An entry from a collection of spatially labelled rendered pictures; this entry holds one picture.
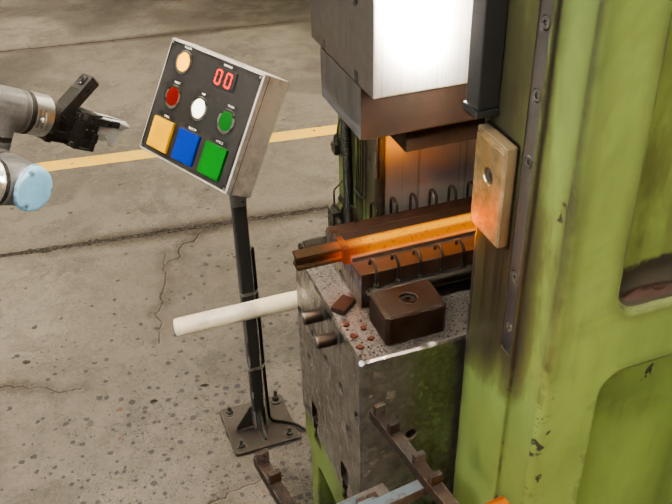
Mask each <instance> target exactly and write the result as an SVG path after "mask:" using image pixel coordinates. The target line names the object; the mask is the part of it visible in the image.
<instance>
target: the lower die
mask: <svg viewBox="0 0 672 504"><path fill-rule="evenodd" d="M471 202H472V196H471V197H466V198H461V199H457V200H452V201H447V202H443V203H438V205H435V204H433V205H428V206H424V207H419V208H414V209H410V210H405V211H400V212H399V213H391V214H386V215H382V216H378V217H372V218H368V219H363V220H358V222H355V221H354V222H349V223H344V224H340V225H335V226H330V227H326V243H330V242H334V241H336V237H339V236H342V238H343V239H344V240H348V239H353V238H357V237H362V236H366V235H371V234H375V233H380V232H384V231H389V230H394V229H398V228H403V227H407V226H412V225H416V224H421V223H425V222H430V221H434V220H439V219H443V218H448V217H452V216H457V215H461V214H466V213H470V212H471ZM475 233H476V228H472V229H467V230H463V231H458V232H454V233H450V234H445V235H441V236H436V237H432V238H427V239H423V240H419V241H414V242H410V243H405V244H401V245H396V246H392V247H387V248H383V249H379V250H374V251H370V252H365V253H361V254H356V255H352V256H350V264H345V265H344V264H343V262H342V261H341V262H337V263H333V265H334V266H335V268H336V269H337V271H338V273H339V274H340V270H341V274H340V276H341V277H342V279H343V280H344V282H345V283H346V285H347V286H348V288H349V290H350V291H351V293H352V294H353V296H354V297H355V299H356V300H357V302H358V304H359V305H360V307H361V308H365V307H369V302H366V301H365V299H364V293H363V292H365V291H367V290H368V289H369V288H372V287H373V284H374V282H375V270H374V266H373V264H371V265H368V261H369V259H370V258H373V259H374V260H375V262H376V264H377V268H378V283H379V286H381V285H385V284H389V283H393V282H395V279H396V277H397V263H396V260H395V258H394V259H393V260H391V259H390V256H391V254H392V253H395V254H396V255H397V256H398V258H399V261H400V278H401V281H402V280H406V279H410V278H414V277H416V276H417V273H418V272H419V258H418V255H417V253H415V255H413V254H412V251H413V249H414V248H417V249H418V250H419V251H420V253H421V256H422V273H423V275H427V274H432V273H436V272H438V271H439V268H440V261H441V254H440V250H439V248H438V247H437V250H434V249H433V247H434V245H435V244H436V243H438V244H440V245H441V247H442V249H443V252H444V269H445V270H449V269H452V268H456V267H459V266H460V263H461V260H462V247H461V244H460V243H459V242H458V245H455V240H456V239H458V238H459V239H461V240H462V241H463V243H464V245H465V250H466V253H465V264H466V265H469V264H473V253H474V241H475ZM468 282H471V279H469V280H465V281H460V282H456V283H452V284H448V285H444V286H440V287H436V288H435V289H436V290H439V289H443V288H447V287H451V286H455V285H459V284H464V283H468Z"/></svg>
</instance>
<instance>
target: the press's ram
mask: <svg viewBox="0 0 672 504"><path fill-rule="evenodd" d="M472 8H473V0H310V9H311V36H312V38H313V39H314V40H315V41H316V42H317V43H318V44H319V45H320V46H321V47H322V48H325V51H326V52H327V53H328V54H329V55H330V56H331V57H332V58H333V59H334V60H335V61H336V62H337V63H338V64H339V65H340V66H341V67H342V68H343V69H344V70H345V71H346V72H347V73H348V74H349V75H350V76H351V77H352V79H353V80H354V81H358V84H359V86H360V87H361V88H362V89H363V90H364V91H365V92H366V93H367V94H368V95H369V96H370V97H371V98H372V99H377V98H383V97H389V96H395V95H401V94H406V93H412V92H418V91H424V90H429V89H435V88H441V87H447V86H453V85H458V84H464V83H467V78H468V64H469V50H470V36H471V22H472Z"/></svg>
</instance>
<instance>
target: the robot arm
mask: <svg viewBox="0 0 672 504"><path fill-rule="evenodd" d="M98 86H99V83H98V81H97V80H96V79H95V78H94V77H93V76H91V75H88V74H85V73H82V74H81V75H80V76H79V78H78V79H77V80H76V81H75V82H74V83H73V84H72V85H71V86H70V88H69V89H68V90H67V91H66V92H65V93H64V94H63V95H62V96H61V98H60V99H59V100H58V101H57V102H55V101H53V100H52V98H51V97H50V96H49V95H46V94H41V93H37V92H33V91H26V90H22V89H18V88H13V87H9V86H4V85H0V205H12V206H16V207H17V208H18V209H20V210H23V211H35V210H38V209H40V208H41V207H42V206H44V205H45V204H46V202H47V201H48V200H49V198H50V196H51V193H52V188H53V182H52V178H51V175H50V174H49V172H48V171H47V170H45V169H44V168H43V167H42V166H40V165H39V164H34V163H32V162H30V161H28V160H26V159H24V158H21V157H19V156H17V155H15V154H13V153H11V152H9V151H10V147H11V143H12V138H13V135H14V133H20V134H27V135H33V136H37V137H38V138H40V139H42V140H43V141H45V142H49V143H51V141H53V142H59V143H64V144H65V145H67V146H70V147H71V148H73V149H79V150H84V151H90V152H93V151H94V147H95V144H97V141H98V139H99V140H100V141H105V140H106V141H107V145H109V146H113V145H114V144H115V143H116V141H117V139H118V137H119V136H120V134H121V132H122V131H123V130H129V129H130V126H129V125H128V124H127V123H126V122H125V121H123V120H120V119H117V118H114V117H111V116H108V115H105V114H102V113H98V112H95V111H91V110H88V109H85V108H82V107H80V106H81V105H82V104H83V103H84V102H85V100H86V99H87V98H88V97H89V96H90V95H91V94H92V93H93V91H94V90H95V89H96V88H97V87H98ZM97 134H98V135H97ZM69 142H70V143H69ZM68 143H69V144H68ZM79 147H80V148H79ZM84 148H85V149H84Z"/></svg>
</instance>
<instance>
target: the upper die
mask: <svg viewBox="0 0 672 504"><path fill-rule="evenodd" d="M320 56H321V88H322V96H323V98H324V99H325V100H326V101H327V102H328V103H329V104H330V106H331V107H332V108H333V109H334V110H335V111H336V113H337V114H338V115H339V116H340V117H341V118H342V119H343V121H344V122H345V123H346V124H347V125H348V126H349V128H350V129H351V130H352V131H353V132H354V133H355V134H356V136H357V137H358V138H359V139H360V140H361V141H363V140H369V139H374V138H379V137H385V136H390V135H395V134H401V133H406V132H411V131H417V130H422V129H428V128H433V127H438V126H444V125H449V124H454V123H460V122H465V121H470V120H476V119H475V118H474V117H473V116H472V115H470V114H469V113H468V112H467V111H466V110H465V109H463V107H462V105H463V101H465V100H466V92H467V83H464V84H458V85H453V86H447V87H441V88H435V89H429V90H424V91H418V92H412V93H406V94H401V95H395V96H389V97H383V98H377V99H372V98H371V97H370V96H369V95H368V94H367V93H366V92H365V91H364V90H363V89H362V88H361V87H360V86H359V84H358V81H354V80H353V79H352V77H351V76H350V75H349V74H348V73H347V72H346V71H345V70H344V69H343V68H342V67H341V66H340V65H339V64H338V63H337V62H336V61H335V60H334V59H333V58H332V57H331V56H330V55H329V54H328V53H327V52H326V51H325V48H322V47H320Z"/></svg>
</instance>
